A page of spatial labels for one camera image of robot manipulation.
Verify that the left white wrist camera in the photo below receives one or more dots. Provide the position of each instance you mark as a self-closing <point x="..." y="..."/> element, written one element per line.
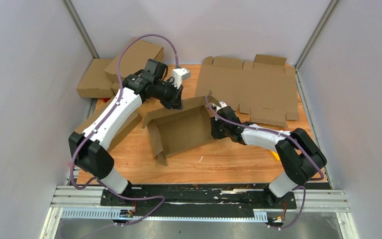
<point x="179" y="75"/>

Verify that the right aluminium corner post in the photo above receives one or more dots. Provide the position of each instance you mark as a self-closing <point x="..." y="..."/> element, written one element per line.
<point x="317" y="32"/>

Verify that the aluminium slotted rail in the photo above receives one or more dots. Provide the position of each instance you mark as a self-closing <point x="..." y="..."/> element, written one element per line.
<point x="86" y="205"/>

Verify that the left aluminium corner post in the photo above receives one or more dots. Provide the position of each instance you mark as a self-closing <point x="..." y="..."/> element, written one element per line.
<point x="70" y="8"/>

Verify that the yellow triangle piece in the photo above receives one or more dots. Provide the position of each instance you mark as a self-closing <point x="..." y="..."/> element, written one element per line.
<point x="275" y="155"/>

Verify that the flat cardboard sheet underneath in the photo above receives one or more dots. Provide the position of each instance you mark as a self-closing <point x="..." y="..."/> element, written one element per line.
<point x="264" y="88"/>

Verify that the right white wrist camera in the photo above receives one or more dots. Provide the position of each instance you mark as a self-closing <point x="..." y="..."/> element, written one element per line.
<point x="219" y="106"/>

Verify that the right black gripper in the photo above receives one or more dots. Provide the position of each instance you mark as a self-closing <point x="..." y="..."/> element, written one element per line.
<point x="214" y="133"/>

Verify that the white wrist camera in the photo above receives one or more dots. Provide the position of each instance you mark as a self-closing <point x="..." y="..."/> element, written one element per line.
<point x="179" y="75"/>
<point x="219" y="106"/>

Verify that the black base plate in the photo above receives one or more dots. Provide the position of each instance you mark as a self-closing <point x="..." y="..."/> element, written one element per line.
<point x="251" y="195"/>

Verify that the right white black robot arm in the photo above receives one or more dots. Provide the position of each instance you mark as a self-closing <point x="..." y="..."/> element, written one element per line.
<point x="300" y="157"/>

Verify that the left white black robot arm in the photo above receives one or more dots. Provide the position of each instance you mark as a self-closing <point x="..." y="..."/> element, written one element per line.
<point x="89" y="149"/>

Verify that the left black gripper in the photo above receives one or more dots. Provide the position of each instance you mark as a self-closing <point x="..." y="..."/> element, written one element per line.
<point x="175" y="101"/>

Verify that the aluminium corner post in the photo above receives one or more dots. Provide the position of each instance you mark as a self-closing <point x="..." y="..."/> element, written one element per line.
<point x="317" y="32"/>
<point x="70" y="8"/>

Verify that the cardboard box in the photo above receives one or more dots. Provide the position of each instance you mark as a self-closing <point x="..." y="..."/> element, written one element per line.
<point x="132" y="121"/>
<point x="173" y="132"/>
<point x="94" y="83"/>
<point x="134" y="59"/>
<point x="116" y="85"/>

